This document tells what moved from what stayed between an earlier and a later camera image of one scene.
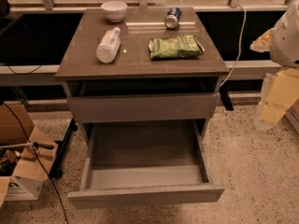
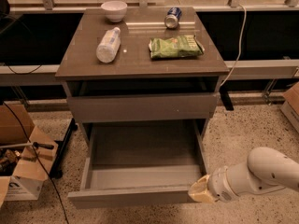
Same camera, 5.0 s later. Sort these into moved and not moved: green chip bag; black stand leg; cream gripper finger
Moved: cream gripper finger
Not moved: green chip bag; black stand leg
